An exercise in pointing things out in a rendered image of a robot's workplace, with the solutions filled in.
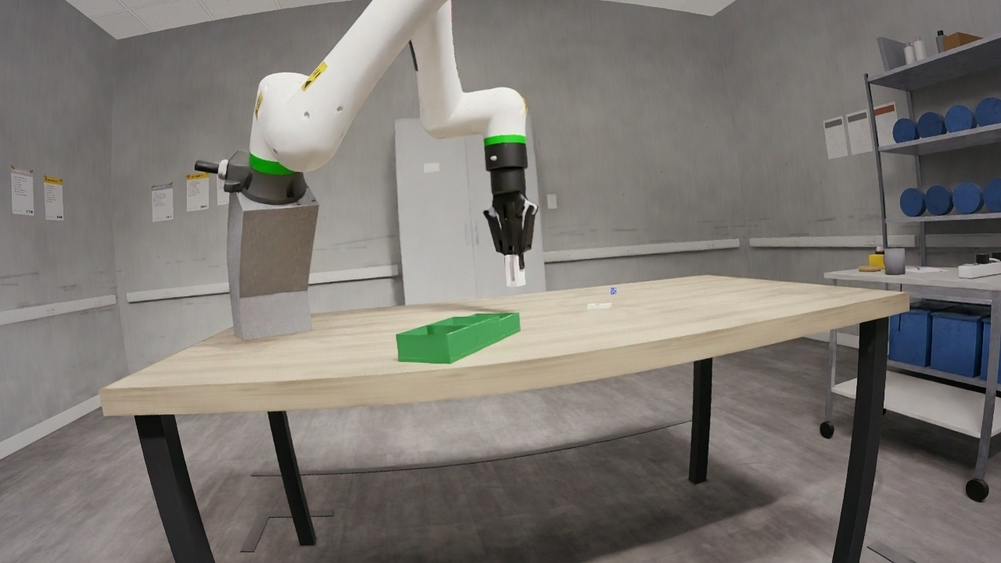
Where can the green rack of labelled bins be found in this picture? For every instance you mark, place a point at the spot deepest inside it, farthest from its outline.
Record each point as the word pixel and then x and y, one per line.
pixel 434 345

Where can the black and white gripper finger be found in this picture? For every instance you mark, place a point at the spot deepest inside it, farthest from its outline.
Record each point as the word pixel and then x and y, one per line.
pixel 502 238
pixel 522 239

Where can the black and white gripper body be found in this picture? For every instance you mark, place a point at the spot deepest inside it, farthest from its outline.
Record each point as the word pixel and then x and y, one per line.
pixel 509 185

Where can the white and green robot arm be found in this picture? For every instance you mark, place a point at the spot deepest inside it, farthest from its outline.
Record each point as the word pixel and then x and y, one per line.
pixel 304 123

